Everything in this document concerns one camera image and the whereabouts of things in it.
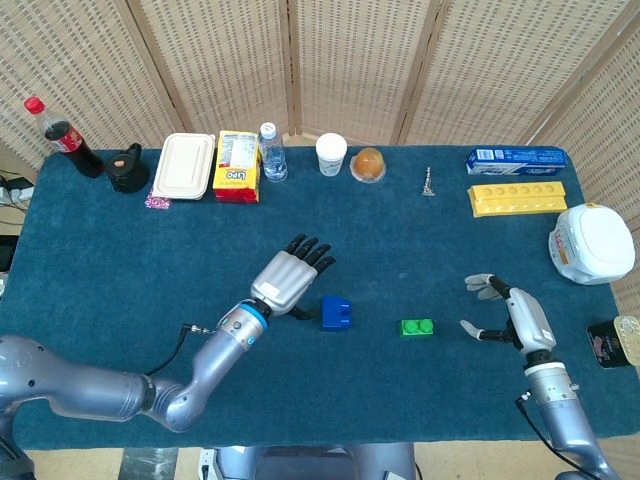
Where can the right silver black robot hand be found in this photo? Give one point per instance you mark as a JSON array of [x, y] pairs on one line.
[[530, 320]]

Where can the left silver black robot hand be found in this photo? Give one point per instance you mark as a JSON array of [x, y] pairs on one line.
[[282, 280]]

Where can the blue toy brick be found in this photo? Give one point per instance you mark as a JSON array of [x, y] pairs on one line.
[[332, 317]]

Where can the green toy brick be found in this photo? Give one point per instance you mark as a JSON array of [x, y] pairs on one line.
[[417, 328]]

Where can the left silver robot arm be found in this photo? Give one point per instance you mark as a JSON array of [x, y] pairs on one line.
[[100, 390]]

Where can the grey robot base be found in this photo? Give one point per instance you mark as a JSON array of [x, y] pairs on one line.
[[300, 462]]

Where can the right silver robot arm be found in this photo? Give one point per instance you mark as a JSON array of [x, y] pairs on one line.
[[565, 410]]

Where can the black gold tin can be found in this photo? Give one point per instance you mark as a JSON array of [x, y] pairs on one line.
[[612, 345]]

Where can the white round tub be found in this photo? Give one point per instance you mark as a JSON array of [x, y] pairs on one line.
[[595, 245]]

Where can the yellow plastic tray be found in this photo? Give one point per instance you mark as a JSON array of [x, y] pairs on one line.
[[517, 200]]

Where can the yellow snack bag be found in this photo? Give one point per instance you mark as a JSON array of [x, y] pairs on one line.
[[237, 167]]

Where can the clear water bottle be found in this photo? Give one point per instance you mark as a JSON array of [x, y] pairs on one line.
[[274, 157]]

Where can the blue table cloth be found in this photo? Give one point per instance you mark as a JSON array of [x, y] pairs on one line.
[[400, 240]]

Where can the white paper cup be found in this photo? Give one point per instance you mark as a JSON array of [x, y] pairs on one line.
[[331, 152]]

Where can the orange jelly cup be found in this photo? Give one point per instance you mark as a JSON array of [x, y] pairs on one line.
[[369, 164]]

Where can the pink patterned packet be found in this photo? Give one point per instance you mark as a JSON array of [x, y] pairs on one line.
[[157, 202]]

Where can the beige lidded lunch box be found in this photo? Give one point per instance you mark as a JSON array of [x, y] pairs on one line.
[[182, 165]]

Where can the blue toothpaste box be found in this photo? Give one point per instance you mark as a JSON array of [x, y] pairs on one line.
[[517, 161]]

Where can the black round container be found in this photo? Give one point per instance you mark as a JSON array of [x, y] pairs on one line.
[[127, 172]]

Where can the woven folding screen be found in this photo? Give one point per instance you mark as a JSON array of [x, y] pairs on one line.
[[350, 60]]

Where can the cola bottle red cap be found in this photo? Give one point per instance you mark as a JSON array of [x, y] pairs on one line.
[[70, 142]]

